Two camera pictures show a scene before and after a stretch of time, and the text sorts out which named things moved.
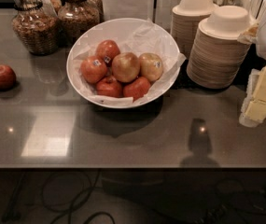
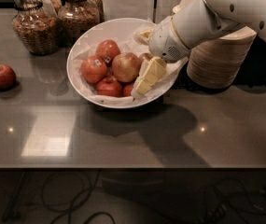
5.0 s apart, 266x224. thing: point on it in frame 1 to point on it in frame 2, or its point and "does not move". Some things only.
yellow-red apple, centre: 126,66 does not move
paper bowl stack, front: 217,55 does not move
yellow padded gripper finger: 249,35 to 143,36
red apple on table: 2,77 does not move
